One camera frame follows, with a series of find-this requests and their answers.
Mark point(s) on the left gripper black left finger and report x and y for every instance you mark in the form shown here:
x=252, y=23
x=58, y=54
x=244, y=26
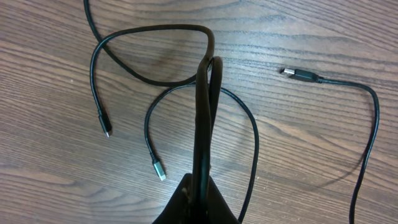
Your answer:
x=201, y=155

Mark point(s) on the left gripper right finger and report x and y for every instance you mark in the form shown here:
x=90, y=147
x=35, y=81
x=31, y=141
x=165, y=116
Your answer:
x=217, y=209

